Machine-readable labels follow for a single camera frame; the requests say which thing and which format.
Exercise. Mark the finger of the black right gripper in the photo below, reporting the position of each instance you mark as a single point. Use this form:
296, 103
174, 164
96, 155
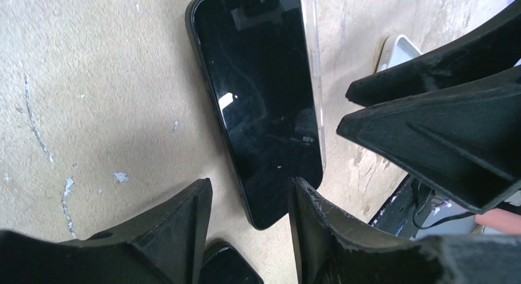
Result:
463, 141
487, 50

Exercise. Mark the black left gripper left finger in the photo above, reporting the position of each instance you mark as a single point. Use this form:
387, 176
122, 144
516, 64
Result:
164, 244

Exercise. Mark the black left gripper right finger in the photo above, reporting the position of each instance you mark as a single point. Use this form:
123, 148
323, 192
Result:
331, 246

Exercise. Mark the black smartphone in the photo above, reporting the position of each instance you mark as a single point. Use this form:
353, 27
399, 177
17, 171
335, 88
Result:
256, 107

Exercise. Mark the black phone lying centre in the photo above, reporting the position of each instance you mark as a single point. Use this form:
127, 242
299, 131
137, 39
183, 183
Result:
222, 263

